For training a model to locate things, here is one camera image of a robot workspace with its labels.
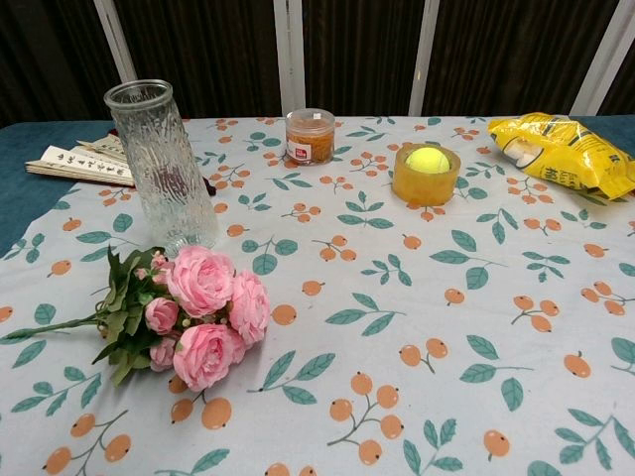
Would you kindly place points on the fruit and leaf print tablecloth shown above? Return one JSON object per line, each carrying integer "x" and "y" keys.
{"x": 397, "y": 297}

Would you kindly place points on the yellow snack bag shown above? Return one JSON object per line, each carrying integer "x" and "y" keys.
{"x": 560, "y": 149}

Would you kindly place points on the white frame post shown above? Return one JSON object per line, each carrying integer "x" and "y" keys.
{"x": 595, "y": 54}
{"x": 111, "y": 35}
{"x": 290, "y": 54}
{"x": 427, "y": 54}

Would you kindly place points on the pink rose bouquet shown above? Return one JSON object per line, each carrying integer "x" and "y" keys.
{"x": 203, "y": 285}

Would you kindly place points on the amber packing tape roll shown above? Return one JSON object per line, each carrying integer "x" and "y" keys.
{"x": 426, "y": 188}

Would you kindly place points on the yellow-green tennis ball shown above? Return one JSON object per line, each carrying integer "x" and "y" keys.
{"x": 427, "y": 159}

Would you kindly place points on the textured clear glass vase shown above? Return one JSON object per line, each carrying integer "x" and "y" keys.
{"x": 164, "y": 163}

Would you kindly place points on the brown tape roll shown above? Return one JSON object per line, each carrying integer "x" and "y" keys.
{"x": 310, "y": 139}

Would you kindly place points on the dark pleated backdrop curtain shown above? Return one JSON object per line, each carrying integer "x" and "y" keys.
{"x": 208, "y": 49}

